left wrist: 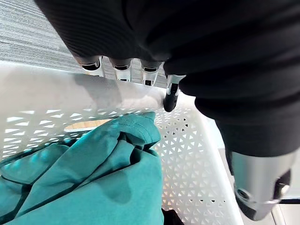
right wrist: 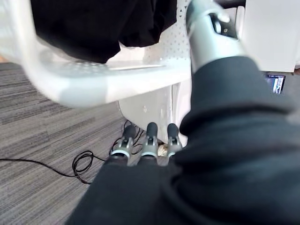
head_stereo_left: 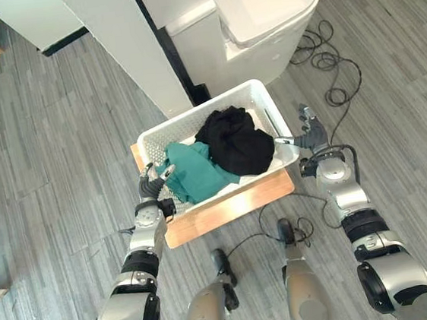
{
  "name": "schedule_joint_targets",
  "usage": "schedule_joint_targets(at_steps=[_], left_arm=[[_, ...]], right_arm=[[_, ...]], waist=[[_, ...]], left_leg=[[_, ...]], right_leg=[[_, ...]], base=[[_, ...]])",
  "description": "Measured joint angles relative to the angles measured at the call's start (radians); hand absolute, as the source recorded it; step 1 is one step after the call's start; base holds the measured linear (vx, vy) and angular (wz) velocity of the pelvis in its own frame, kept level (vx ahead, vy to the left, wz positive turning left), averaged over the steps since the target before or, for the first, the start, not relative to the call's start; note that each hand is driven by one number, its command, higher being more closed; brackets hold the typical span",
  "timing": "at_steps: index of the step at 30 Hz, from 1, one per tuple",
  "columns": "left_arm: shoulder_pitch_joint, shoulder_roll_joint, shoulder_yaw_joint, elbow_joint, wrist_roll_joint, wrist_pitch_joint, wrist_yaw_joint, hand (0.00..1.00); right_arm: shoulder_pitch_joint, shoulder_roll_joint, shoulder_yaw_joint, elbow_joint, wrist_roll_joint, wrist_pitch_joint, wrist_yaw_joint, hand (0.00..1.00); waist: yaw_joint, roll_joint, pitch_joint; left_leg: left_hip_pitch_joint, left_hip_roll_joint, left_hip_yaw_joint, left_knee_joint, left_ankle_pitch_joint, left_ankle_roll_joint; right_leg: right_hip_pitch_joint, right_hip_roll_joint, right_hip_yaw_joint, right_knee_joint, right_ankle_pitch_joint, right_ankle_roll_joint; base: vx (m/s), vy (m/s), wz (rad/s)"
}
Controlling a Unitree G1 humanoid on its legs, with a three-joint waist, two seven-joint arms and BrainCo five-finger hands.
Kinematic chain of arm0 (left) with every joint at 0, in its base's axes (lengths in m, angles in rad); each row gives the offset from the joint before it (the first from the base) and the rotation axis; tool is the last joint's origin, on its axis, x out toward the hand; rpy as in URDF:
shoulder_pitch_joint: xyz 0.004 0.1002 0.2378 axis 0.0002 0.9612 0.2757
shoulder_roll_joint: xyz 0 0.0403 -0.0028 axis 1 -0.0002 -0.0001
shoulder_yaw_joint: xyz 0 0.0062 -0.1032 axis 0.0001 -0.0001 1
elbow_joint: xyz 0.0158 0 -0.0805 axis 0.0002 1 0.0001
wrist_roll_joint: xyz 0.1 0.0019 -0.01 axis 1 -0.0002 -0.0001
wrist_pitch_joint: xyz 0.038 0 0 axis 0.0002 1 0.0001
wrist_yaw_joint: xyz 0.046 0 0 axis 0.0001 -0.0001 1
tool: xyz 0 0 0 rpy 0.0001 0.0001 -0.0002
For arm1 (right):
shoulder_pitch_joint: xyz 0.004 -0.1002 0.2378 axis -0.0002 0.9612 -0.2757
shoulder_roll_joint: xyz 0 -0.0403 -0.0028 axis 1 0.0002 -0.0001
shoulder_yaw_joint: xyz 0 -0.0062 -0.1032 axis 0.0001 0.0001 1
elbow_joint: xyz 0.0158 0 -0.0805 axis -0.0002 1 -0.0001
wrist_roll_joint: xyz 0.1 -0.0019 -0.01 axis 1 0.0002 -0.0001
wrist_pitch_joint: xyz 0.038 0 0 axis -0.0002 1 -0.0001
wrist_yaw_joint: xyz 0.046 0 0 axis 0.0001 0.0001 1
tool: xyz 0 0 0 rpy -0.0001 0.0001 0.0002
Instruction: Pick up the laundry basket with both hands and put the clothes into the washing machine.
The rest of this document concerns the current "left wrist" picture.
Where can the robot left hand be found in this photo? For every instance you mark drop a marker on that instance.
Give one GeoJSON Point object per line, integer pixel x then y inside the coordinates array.
{"type": "Point", "coordinates": [192, 35]}

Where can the white perforated laundry basket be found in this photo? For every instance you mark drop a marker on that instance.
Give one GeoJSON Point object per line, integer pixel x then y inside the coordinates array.
{"type": "Point", "coordinates": [187, 152]}

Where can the teal green garment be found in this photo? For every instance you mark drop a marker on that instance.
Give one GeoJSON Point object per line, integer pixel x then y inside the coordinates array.
{"type": "Point", "coordinates": [89, 173]}

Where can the black garment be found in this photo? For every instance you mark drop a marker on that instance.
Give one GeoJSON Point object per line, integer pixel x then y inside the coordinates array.
{"type": "Point", "coordinates": [171, 218]}

